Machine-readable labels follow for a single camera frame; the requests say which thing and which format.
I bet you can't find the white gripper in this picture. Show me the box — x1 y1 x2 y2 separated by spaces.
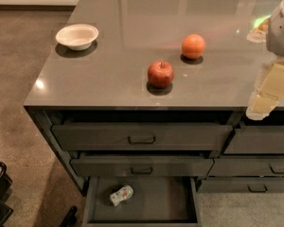
246 0 284 121

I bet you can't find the white green 7up can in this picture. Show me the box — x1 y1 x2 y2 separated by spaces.
109 185 133 206

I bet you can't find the top right grey drawer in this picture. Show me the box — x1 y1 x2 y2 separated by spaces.
224 123 284 154

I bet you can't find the middle right grey drawer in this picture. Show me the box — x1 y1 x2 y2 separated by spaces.
208 158 284 177

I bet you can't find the grey counter cabinet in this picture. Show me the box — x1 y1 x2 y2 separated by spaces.
25 0 284 191

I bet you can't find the open bottom left drawer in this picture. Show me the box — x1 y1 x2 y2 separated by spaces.
82 176 202 227

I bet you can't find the middle left grey drawer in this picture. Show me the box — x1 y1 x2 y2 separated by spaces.
70 155 213 177

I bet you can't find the top left grey drawer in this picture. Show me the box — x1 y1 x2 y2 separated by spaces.
52 123 233 150

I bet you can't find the orange fruit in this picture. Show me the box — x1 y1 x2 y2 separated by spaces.
182 34 205 60

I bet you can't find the red apple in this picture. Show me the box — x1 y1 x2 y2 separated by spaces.
148 61 174 89

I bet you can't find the white paper bowl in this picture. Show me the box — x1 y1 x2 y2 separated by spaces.
55 24 98 51

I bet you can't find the black object on floor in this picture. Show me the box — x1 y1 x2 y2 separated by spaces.
60 206 78 227

